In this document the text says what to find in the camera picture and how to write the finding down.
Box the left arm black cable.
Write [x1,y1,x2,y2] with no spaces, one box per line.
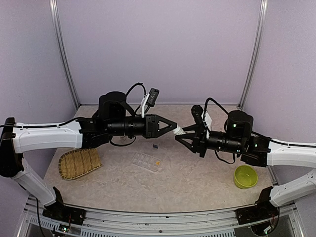
[126,82,146,99]

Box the right aluminium frame post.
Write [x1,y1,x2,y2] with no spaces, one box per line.
[238,0,269,110]

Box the left aluminium frame post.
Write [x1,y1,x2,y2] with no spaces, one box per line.
[49,0,80,110]

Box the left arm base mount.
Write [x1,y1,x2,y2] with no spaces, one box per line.
[42,202,86,225]

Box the clear plastic pill organizer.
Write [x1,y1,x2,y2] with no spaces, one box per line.
[131,142,167,172]

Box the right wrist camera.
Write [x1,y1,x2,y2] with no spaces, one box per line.
[191,105,212,132]

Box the front aluminium rail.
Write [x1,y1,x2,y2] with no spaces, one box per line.
[17,195,304,237]

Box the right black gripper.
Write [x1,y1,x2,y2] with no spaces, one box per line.
[175,123,243,158]

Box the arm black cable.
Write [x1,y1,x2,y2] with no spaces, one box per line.
[126,82,146,99]
[204,97,230,116]

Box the green plastic bowl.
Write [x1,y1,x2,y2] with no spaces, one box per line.
[234,165,258,189]

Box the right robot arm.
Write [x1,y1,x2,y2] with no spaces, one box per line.
[175,107,316,219]

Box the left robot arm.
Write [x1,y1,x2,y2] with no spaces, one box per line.
[0,91,177,220]

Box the woven bamboo tray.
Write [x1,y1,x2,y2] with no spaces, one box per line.
[58,148,102,180]

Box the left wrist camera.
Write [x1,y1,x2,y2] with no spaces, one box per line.
[140,88,159,118]

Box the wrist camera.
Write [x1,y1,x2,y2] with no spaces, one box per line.
[191,105,212,132]
[140,88,159,118]

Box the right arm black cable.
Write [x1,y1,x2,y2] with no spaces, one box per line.
[204,97,230,116]

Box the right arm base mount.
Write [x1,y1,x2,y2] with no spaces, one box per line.
[236,206,279,225]

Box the aluminium frame post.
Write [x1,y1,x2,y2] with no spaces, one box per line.
[49,0,80,110]
[238,0,269,110]

